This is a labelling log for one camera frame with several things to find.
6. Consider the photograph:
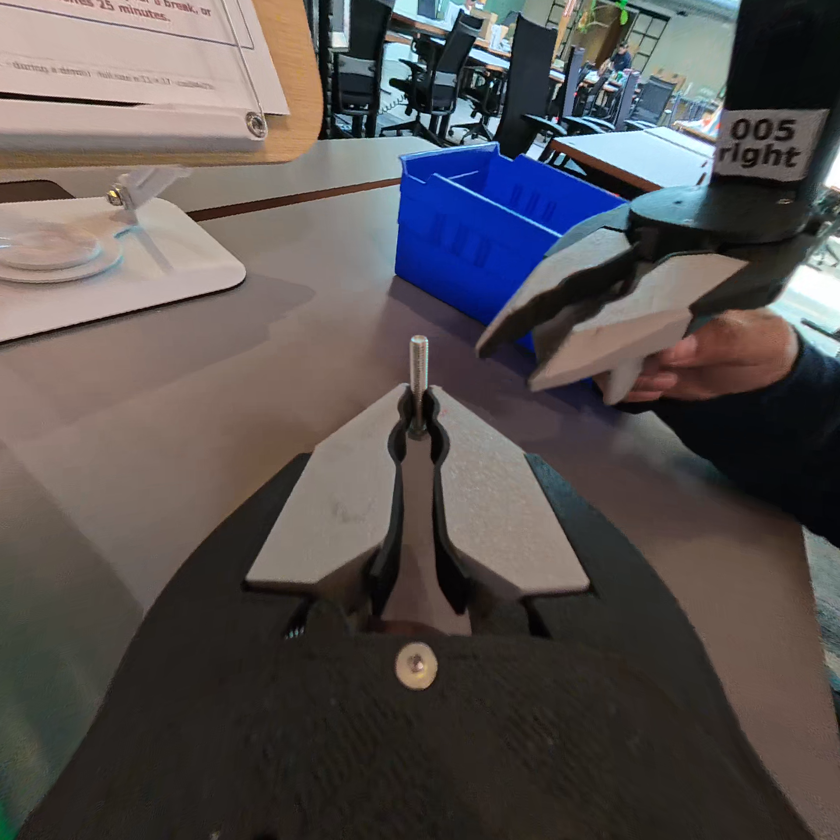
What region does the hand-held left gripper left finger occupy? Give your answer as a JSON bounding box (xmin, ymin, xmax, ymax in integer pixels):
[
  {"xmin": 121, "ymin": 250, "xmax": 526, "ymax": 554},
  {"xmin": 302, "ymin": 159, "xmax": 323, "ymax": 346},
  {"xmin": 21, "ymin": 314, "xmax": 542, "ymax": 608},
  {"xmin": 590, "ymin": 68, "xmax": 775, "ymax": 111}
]
[{"xmin": 244, "ymin": 384, "xmax": 414, "ymax": 621}]

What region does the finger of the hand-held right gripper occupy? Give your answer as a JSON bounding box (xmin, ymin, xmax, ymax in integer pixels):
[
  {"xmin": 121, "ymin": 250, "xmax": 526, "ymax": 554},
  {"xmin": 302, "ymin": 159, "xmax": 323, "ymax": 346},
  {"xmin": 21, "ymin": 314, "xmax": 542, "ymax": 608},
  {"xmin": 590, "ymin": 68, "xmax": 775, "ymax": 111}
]
[
  {"xmin": 476, "ymin": 226, "xmax": 641, "ymax": 360},
  {"xmin": 528, "ymin": 252, "xmax": 750, "ymax": 406}
]

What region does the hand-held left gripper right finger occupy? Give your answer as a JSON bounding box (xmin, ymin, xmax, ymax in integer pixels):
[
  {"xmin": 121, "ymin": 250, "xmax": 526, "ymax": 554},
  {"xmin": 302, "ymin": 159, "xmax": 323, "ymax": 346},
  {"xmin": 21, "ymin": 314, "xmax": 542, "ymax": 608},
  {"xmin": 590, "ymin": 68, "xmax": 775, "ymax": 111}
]
[{"xmin": 423, "ymin": 384, "xmax": 592, "ymax": 618}]

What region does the silver threaded bolt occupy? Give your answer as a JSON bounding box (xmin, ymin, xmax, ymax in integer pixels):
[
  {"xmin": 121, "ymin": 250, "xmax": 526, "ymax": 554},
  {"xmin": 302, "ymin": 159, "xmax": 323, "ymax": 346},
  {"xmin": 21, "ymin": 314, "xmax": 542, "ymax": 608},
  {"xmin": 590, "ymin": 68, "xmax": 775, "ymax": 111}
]
[{"xmin": 407, "ymin": 335, "xmax": 431, "ymax": 442}]

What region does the person's right forearm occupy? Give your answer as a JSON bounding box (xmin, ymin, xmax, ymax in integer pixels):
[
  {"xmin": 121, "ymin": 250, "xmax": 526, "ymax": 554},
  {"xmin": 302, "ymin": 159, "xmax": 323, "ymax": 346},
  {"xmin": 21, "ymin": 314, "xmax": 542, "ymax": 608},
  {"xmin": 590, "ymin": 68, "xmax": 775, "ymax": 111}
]
[{"xmin": 617, "ymin": 322, "xmax": 840, "ymax": 549}]

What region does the person's right hand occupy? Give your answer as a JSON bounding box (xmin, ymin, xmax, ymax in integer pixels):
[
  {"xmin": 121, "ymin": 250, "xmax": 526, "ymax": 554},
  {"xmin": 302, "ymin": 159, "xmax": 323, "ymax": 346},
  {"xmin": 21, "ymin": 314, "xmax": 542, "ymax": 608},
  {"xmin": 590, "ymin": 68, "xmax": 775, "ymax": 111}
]
[{"xmin": 622, "ymin": 307, "xmax": 800, "ymax": 403}]

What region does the blue plastic bin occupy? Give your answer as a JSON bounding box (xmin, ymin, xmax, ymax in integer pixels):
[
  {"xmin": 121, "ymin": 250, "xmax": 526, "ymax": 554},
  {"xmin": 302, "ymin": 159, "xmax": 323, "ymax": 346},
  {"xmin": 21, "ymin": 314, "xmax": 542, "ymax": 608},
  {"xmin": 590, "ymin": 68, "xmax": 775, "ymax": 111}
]
[{"xmin": 394, "ymin": 143, "xmax": 632, "ymax": 395}]

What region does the white topped desk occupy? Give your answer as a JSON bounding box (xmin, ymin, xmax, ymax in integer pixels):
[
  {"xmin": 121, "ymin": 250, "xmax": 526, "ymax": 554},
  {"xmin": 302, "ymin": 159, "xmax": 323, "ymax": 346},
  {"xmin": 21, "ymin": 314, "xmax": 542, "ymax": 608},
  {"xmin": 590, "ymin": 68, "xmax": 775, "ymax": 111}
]
[{"xmin": 548, "ymin": 128, "xmax": 716, "ymax": 198}]

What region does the black office chair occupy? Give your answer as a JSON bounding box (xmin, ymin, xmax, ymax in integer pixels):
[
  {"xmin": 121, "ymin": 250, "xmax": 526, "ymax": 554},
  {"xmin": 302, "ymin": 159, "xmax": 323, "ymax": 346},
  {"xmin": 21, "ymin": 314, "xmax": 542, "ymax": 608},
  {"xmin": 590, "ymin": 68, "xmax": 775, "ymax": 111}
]
[
  {"xmin": 331, "ymin": 0, "xmax": 395, "ymax": 139},
  {"xmin": 492, "ymin": 13, "xmax": 560, "ymax": 158},
  {"xmin": 390, "ymin": 13, "xmax": 484, "ymax": 143}
]

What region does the wooden instruction board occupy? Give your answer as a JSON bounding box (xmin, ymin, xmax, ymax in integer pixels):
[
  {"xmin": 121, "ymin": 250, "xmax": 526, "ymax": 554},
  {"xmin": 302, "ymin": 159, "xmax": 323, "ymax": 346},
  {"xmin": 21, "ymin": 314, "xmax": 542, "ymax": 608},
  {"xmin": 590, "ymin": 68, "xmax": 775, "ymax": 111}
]
[{"xmin": 0, "ymin": 0, "xmax": 322, "ymax": 168}]

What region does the printed instruction sheet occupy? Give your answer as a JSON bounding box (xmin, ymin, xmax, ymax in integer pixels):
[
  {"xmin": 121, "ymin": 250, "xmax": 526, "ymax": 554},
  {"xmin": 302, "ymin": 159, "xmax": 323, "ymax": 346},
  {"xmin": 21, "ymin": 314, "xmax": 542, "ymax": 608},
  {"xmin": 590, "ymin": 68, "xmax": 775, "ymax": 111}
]
[{"xmin": 0, "ymin": 0, "xmax": 290, "ymax": 155}]

